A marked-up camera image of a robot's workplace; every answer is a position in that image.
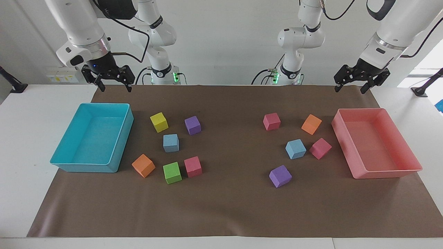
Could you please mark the cyan plastic bin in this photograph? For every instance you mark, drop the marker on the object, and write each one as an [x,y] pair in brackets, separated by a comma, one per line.
[93,141]

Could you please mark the pink foam block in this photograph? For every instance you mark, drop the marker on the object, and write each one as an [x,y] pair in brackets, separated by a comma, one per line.
[271,121]
[320,148]
[192,167]

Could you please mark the white wall socket strip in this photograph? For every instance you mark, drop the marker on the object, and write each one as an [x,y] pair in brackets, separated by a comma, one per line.
[62,76]

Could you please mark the pink plastic bin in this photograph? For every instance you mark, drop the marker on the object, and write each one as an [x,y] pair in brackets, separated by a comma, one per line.
[375,145]

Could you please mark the purple foam block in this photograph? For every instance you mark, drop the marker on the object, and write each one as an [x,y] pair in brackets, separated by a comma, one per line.
[280,176]
[192,125]

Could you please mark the blue foam block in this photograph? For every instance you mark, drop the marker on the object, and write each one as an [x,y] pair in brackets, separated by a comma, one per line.
[171,143]
[296,149]

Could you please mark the orange foam block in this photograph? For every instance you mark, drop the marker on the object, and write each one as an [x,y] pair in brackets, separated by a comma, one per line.
[143,165]
[311,124]

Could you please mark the green foam block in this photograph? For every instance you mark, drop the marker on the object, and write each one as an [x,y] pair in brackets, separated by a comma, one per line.
[172,173]

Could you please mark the yellow foam block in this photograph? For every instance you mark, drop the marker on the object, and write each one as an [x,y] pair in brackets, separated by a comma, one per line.
[159,122]

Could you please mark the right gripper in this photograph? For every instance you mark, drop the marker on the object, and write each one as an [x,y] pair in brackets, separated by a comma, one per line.
[103,63]

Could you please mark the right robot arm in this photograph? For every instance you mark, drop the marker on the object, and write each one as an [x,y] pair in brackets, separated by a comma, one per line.
[81,24]

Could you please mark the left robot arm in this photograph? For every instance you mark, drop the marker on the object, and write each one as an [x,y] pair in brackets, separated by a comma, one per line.
[398,29]

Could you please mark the black stand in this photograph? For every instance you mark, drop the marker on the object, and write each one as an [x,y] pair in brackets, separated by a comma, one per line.
[12,83]
[427,83]

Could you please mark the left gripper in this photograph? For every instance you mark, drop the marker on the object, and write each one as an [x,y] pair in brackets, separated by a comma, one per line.
[365,67]

